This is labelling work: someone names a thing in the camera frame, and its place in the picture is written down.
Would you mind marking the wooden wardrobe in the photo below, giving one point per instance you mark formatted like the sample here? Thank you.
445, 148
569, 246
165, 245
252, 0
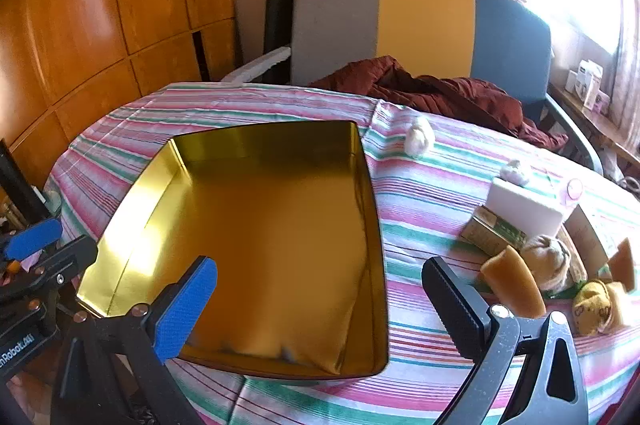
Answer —
100, 5

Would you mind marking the grey yellow blue armchair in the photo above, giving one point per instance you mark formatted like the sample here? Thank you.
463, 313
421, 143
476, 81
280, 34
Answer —
340, 25

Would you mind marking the striped tablecloth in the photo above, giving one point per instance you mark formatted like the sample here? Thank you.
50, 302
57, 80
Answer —
425, 215

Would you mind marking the pink carton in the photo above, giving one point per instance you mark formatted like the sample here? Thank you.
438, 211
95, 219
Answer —
601, 102

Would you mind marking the small plastic-wrapped white ball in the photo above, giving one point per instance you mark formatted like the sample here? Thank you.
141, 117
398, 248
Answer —
515, 170

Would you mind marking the white sponge block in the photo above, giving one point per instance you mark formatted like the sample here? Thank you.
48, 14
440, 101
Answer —
530, 207

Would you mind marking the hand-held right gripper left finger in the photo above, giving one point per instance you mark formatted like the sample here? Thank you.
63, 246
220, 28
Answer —
184, 312

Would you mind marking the yellow sock ball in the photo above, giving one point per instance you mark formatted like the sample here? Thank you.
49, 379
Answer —
592, 307

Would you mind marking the beige sock ball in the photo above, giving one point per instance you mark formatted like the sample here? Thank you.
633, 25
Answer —
547, 255

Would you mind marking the pink hair roller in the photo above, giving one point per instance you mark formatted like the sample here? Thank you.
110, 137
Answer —
573, 191

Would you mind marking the gold tin box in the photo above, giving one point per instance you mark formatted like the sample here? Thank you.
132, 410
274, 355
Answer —
275, 230

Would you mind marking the black rolled mat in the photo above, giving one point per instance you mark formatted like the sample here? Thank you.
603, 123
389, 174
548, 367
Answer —
277, 15

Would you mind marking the green snack packets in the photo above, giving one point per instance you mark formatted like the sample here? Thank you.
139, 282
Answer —
492, 230

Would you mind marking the maroon cloth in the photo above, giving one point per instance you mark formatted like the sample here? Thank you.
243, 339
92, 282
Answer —
450, 100

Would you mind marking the wooden side shelf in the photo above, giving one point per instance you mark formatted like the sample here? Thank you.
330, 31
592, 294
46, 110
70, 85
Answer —
590, 115

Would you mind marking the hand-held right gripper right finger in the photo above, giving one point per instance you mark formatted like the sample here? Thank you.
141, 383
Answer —
452, 305

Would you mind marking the small white carton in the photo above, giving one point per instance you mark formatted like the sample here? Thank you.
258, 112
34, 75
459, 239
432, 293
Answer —
571, 80

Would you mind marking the black upright object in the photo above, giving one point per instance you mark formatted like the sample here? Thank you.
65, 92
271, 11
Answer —
15, 180

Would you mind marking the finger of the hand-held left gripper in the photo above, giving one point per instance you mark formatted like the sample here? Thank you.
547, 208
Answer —
31, 240
57, 267

